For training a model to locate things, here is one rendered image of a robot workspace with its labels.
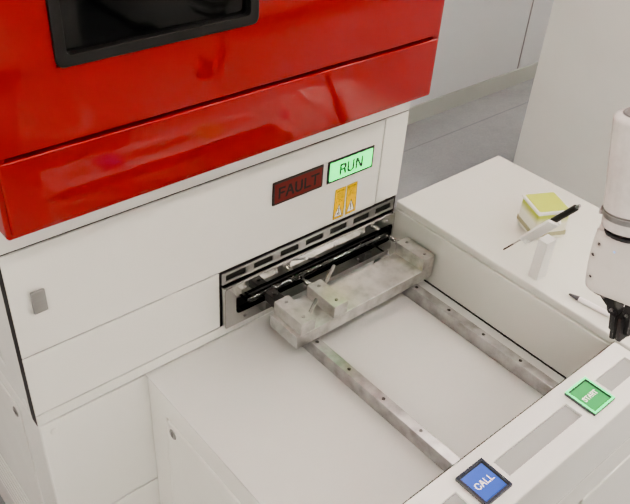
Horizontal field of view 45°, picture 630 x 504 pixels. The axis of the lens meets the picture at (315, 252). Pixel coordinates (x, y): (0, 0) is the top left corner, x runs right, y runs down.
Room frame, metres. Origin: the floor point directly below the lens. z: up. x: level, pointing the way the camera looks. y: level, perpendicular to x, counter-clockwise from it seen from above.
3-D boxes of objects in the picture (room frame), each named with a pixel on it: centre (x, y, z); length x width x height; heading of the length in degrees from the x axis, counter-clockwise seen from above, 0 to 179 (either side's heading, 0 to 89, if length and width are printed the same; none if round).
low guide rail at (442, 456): (0.93, -0.11, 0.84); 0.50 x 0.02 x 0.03; 43
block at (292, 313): (1.05, 0.03, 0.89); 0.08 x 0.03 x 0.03; 43
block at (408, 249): (1.27, -0.21, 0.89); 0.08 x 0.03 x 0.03; 43
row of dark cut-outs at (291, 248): (1.20, 0.00, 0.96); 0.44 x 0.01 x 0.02; 133
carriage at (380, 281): (1.15, -0.09, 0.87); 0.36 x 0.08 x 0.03; 133
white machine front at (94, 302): (1.09, 0.14, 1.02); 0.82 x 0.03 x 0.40; 133
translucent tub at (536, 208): (1.29, -0.45, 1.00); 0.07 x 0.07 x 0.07; 17
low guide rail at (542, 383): (1.11, -0.30, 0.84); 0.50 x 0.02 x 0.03; 43
